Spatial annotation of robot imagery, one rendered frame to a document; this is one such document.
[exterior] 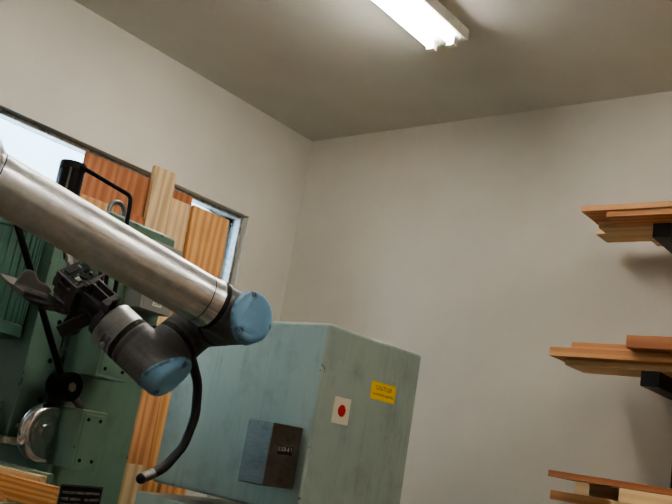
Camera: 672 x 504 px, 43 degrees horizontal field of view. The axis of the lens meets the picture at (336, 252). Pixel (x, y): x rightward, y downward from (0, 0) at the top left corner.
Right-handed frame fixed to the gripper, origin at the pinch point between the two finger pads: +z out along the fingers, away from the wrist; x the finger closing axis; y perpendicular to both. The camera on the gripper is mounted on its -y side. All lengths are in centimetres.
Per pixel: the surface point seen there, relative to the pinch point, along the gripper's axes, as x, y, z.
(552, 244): -230, -46, -65
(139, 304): -27.1, -18.6, -9.3
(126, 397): -21.4, -38.5, -18.5
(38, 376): -3.9, -30.5, -6.6
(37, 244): -12.6, -9.9, 10.3
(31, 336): -5.2, -24.0, -0.8
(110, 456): -13, -46, -25
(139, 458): -104, -171, 8
